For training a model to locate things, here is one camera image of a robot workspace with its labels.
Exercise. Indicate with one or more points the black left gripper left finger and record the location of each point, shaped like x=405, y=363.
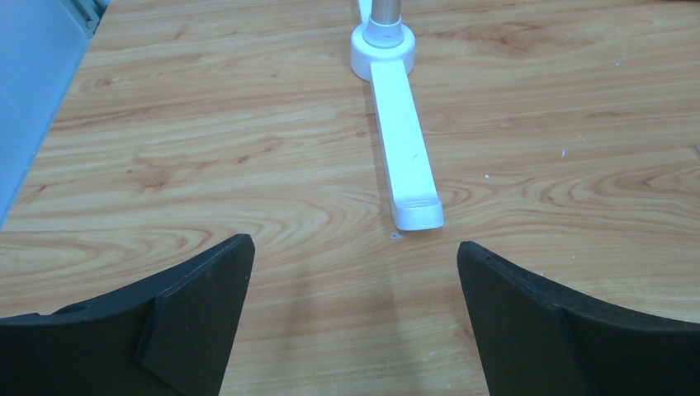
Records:
x=170, y=333

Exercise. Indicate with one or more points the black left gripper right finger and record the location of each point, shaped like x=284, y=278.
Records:
x=538, y=337

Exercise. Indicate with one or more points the white garment rack left foot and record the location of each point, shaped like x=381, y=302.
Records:
x=385, y=55

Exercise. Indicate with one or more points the grey garment rack left pole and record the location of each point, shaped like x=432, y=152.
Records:
x=385, y=12

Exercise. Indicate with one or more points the aluminium frame left post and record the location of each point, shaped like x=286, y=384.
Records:
x=88, y=14

